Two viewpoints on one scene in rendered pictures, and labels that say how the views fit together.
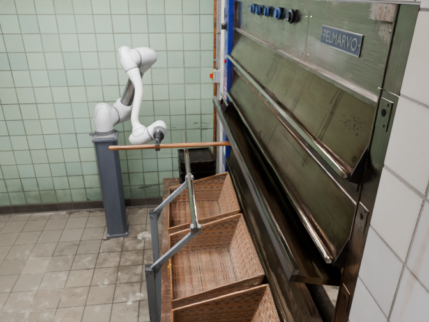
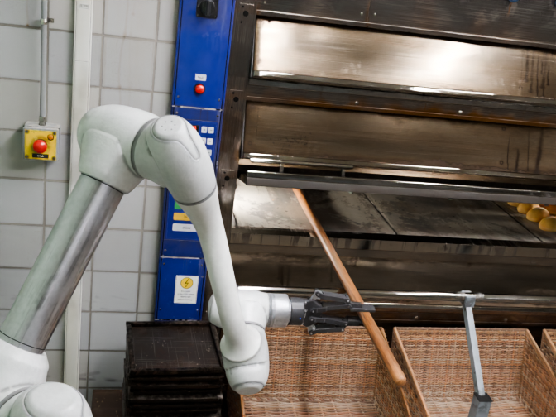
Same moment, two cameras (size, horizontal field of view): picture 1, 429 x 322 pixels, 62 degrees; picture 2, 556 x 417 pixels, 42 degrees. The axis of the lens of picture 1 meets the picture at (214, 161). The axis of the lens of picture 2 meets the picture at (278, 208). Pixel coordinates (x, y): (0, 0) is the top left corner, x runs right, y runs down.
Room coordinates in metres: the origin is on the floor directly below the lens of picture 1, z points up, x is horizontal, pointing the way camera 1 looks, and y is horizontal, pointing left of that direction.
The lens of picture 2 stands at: (2.63, 2.08, 2.13)
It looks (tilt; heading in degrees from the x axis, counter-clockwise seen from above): 21 degrees down; 264
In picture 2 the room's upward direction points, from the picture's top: 8 degrees clockwise
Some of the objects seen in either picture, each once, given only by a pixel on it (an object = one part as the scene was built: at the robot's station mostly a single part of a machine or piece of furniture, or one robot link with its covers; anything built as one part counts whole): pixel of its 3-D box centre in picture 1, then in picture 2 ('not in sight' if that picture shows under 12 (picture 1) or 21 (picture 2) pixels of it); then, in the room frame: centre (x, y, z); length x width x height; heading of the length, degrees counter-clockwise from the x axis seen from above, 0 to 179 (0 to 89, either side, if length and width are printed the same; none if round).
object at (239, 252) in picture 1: (210, 262); (481, 395); (1.61, 0.02, 0.72); 0.56 x 0.49 x 0.28; 8
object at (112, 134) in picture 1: (102, 132); not in sight; (2.87, 0.96, 1.03); 0.22 x 0.18 x 0.06; 101
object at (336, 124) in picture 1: (269, 69); (520, 74); (1.65, -0.25, 1.80); 1.79 x 0.11 x 0.19; 7
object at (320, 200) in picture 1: (265, 124); (501, 149); (1.65, -0.25, 1.54); 1.79 x 0.11 x 0.19; 7
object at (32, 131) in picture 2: (216, 75); (41, 141); (3.14, -0.02, 1.46); 0.10 x 0.07 x 0.10; 7
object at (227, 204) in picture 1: (201, 206); (317, 396); (2.20, 0.09, 0.72); 0.56 x 0.49 x 0.28; 6
